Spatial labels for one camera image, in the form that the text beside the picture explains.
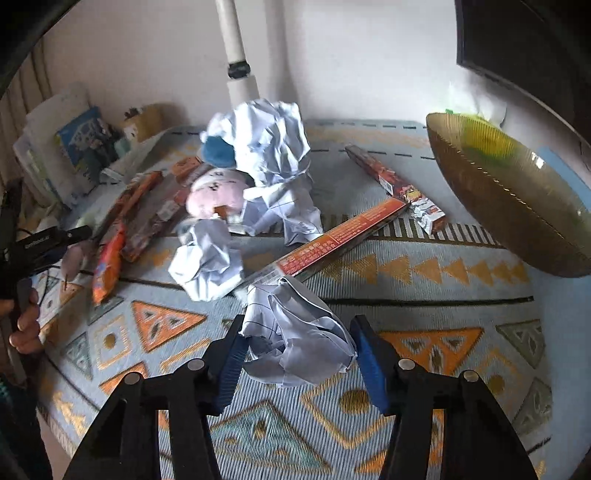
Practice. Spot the long red cartoon box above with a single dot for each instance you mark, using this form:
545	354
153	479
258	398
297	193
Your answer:
383	173

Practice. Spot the brown ribbed basket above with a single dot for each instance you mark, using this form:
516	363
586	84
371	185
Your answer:
521	207

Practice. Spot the long orange box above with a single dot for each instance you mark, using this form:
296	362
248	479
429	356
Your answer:
341	237

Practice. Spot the green packet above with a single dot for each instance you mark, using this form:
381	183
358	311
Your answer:
480	121

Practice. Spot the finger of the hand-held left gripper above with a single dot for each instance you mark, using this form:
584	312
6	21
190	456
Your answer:
74	234

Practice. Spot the stack of white books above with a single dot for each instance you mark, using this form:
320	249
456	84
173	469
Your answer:
41	138

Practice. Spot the beige curtain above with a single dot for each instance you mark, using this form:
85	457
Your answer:
23	92

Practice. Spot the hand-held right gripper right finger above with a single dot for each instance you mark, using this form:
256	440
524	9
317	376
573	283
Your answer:
371	364

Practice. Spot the white lamp stand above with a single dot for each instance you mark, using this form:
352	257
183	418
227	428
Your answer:
235	41

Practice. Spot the dark wall screen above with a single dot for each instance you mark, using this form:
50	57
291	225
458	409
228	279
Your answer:
521	41

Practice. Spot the large crumpled white paper ball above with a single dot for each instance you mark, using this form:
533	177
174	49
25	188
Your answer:
268	134

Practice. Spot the long dark brown box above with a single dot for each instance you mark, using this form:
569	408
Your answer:
157	217

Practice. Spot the patterned woven mat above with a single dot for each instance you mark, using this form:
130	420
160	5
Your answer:
415	295

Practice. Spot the small cardboard box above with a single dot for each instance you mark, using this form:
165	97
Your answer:
147	122

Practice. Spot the blue board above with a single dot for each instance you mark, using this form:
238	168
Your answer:
556	164

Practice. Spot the pink plush toy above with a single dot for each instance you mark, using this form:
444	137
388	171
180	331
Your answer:
214	194

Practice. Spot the blue picture book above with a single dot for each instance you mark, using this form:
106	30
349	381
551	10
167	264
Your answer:
85	143

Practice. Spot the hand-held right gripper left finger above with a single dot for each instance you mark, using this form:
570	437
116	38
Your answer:
231	364

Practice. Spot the person's left hand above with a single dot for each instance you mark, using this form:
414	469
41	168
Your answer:
25	323

